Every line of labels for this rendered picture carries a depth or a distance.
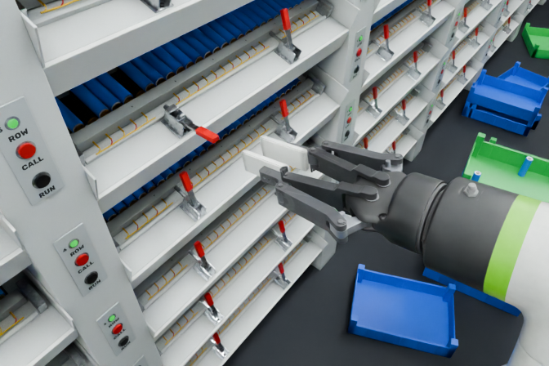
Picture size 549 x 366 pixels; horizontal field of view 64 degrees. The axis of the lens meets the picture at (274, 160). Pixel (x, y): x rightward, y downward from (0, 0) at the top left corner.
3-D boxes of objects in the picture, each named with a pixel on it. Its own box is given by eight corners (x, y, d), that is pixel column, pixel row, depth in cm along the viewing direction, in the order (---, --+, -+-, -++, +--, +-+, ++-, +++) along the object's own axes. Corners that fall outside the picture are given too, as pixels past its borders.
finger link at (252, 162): (292, 185, 51) (288, 189, 51) (248, 167, 55) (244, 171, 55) (289, 164, 50) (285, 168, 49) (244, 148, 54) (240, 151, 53)
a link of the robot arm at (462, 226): (529, 167, 38) (495, 233, 33) (506, 256, 45) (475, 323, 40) (459, 148, 41) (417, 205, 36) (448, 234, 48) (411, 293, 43)
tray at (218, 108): (341, 46, 93) (360, 9, 86) (98, 216, 58) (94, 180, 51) (272, -7, 97) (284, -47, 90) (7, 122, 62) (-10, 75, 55)
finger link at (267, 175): (299, 188, 50) (283, 203, 48) (265, 175, 53) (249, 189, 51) (298, 178, 49) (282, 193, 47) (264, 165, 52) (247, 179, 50)
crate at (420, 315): (448, 297, 141) (455, 283, 136) (450, 359, 127) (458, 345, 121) (355, 276, 147) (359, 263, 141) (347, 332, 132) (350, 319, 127)
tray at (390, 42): (448, 19, 146) (473, -17, 135) (354, 100, 111) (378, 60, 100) (399, -16, 150) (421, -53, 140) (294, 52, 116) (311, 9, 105)
